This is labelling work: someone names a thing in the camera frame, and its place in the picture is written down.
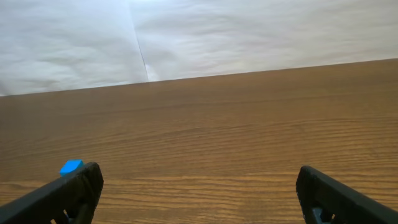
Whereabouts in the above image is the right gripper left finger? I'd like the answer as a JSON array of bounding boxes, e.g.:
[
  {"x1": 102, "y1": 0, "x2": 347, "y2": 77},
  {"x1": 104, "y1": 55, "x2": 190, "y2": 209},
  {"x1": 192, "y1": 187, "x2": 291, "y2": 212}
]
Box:
[{"x1": 0, "y1": 161, "x2": 104, "y2": 224}]

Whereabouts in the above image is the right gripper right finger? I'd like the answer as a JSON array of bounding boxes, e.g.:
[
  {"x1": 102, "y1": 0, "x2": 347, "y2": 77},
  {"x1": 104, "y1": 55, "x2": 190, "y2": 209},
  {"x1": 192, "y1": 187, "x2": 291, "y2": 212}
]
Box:
[{"x1": 295, "y1": 165, "x2": 398, "y2": 224}]

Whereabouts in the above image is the blue cube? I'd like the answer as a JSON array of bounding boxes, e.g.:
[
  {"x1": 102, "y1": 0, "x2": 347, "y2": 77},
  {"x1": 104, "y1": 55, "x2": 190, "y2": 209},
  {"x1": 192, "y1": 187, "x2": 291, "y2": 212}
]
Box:
[{"x1": 59, "y1": 159, "x2": 85, "y2": 177}]

